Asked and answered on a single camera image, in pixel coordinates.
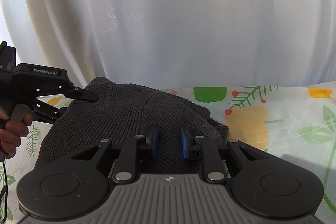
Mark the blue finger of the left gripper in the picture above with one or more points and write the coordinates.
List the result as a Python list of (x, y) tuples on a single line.
[(81, 94), (61, 110)]

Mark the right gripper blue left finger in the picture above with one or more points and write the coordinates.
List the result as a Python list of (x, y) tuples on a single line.
[(147, 144)]

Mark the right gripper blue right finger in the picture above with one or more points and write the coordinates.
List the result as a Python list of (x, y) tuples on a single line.
[(191, 145)]

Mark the dark grey ribbed sweater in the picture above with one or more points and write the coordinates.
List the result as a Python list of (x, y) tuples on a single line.
[(125, 110)]

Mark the person's left hand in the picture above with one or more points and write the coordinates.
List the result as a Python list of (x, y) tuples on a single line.
[(14, 130)]

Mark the white sheer curtain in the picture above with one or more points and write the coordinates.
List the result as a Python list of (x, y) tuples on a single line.
[(177, 43)]

